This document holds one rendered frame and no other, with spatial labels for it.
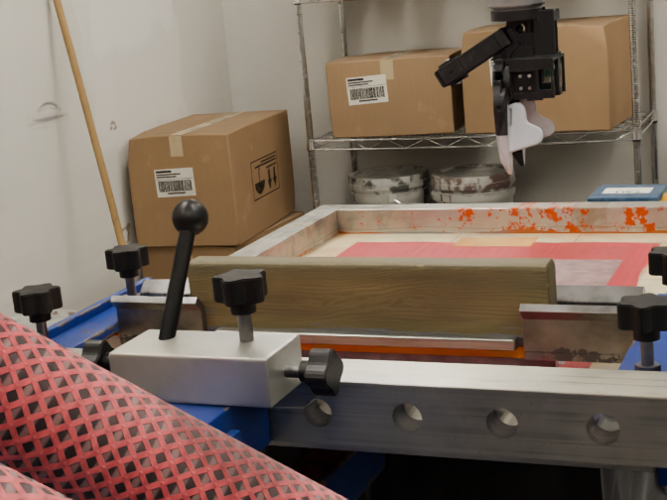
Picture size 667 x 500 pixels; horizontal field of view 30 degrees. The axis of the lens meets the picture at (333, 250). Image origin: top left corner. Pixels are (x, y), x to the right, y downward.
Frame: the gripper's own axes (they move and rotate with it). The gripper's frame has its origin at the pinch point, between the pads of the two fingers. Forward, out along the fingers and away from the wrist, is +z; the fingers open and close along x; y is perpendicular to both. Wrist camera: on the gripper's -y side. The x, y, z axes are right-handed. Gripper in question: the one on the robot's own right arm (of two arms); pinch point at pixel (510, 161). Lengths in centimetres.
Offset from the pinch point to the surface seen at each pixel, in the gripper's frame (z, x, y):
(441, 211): 6.5, -1.8, -9.7
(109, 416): -13, -127, 18
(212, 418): 1, -93, 3
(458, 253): 9.6, -12.9, -4.2
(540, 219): 7.7, -1.8, 4.1
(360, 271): 0, -59, 1
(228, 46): 1, 309, -199
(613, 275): 9.6, -22.9, 17.3
